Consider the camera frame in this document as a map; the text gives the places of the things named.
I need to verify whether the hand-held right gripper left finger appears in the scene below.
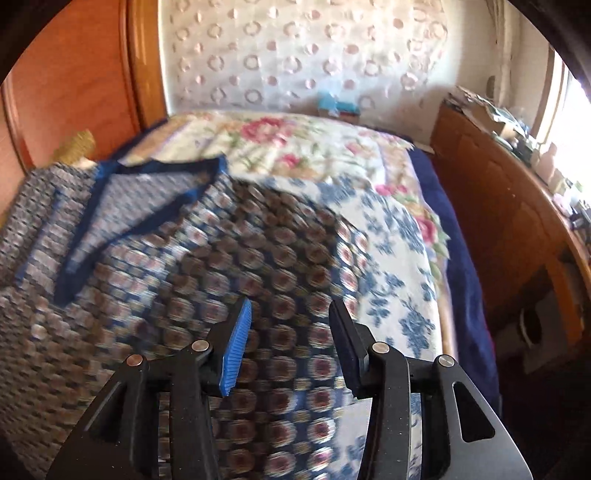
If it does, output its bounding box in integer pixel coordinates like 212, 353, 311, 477
46, 298, 252, 480

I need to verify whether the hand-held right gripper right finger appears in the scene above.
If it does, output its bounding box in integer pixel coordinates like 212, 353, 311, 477
328, 300, 534, 480

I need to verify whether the dark medallion print garment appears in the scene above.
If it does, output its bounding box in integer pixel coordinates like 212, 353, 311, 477
0, 154, 370, 480

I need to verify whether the blue floral blanket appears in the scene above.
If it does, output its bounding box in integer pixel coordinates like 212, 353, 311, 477
295, 178, 453, 444

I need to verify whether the navy bed sheet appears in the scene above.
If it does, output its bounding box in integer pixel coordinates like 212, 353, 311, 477
409, 148, 502, 407

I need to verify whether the pink floral bedspread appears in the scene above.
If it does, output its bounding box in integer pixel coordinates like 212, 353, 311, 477
117, 111, 451, 259

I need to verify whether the wooden sideboard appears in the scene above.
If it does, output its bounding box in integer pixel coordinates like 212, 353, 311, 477
429, 102, 591, 333

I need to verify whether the blue tissue box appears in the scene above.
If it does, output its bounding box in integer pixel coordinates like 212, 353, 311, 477
316, 90, 361, 116

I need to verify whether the yellow woven cushion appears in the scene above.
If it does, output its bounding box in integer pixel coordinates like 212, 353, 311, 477
53, 130, 98, 164

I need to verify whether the clutter of small household things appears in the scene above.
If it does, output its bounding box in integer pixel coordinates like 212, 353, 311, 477
445, 74, 591, 232

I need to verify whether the circle pattern curtain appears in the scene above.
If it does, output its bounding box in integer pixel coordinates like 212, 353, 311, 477
159, 0, 509, 125

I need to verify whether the wooden wardrobe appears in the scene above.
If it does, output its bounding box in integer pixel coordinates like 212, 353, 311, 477
0, 0, 169, 185

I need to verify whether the bright window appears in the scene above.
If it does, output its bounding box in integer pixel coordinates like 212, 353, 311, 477
536, 46, 591, 171

